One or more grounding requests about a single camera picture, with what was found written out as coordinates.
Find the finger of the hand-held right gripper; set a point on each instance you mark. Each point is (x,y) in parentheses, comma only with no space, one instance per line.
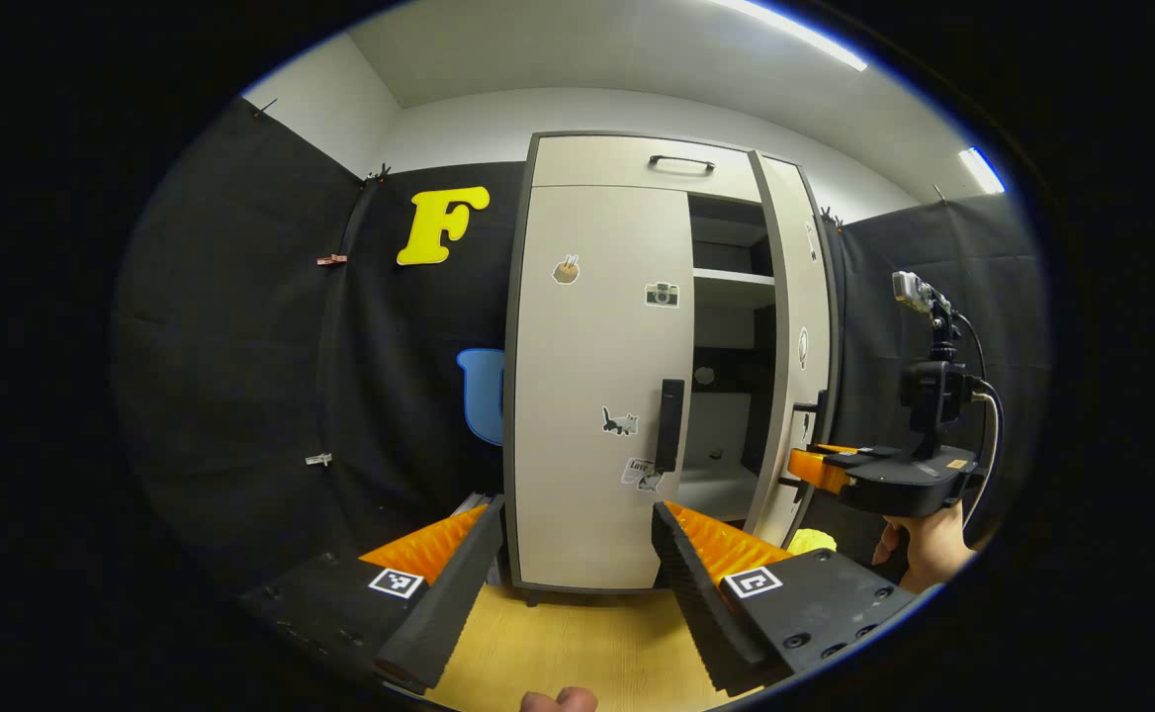
(815,472)
(859,452)

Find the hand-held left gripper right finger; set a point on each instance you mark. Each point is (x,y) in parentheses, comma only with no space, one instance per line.
(701,613)

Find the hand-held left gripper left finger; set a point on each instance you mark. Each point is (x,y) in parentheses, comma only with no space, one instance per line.
(449,603)

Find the beige double-door shoe cabinet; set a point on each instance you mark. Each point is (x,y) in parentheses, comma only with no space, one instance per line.
(726,326)

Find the cherry sticker shoe cabinet door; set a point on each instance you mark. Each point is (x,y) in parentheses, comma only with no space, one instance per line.
(785,257)

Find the camera sticker shoe cabinet door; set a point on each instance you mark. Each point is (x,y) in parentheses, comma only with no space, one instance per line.
(587,346)

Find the white cabinet shelf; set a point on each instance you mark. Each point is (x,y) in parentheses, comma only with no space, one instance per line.
(731,277)
(721,492)

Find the beige cabinet drawer front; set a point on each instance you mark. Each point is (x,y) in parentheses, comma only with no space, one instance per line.
(597,163)

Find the yellow sponge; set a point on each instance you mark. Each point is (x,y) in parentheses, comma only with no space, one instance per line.
(811,541)

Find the small ceiling light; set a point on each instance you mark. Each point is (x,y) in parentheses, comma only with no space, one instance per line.
(981,170)

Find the black backdrop cloth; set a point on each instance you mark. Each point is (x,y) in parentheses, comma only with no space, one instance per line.
(241,376)

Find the long ceiling light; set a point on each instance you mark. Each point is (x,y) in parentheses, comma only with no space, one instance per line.
(795,30)

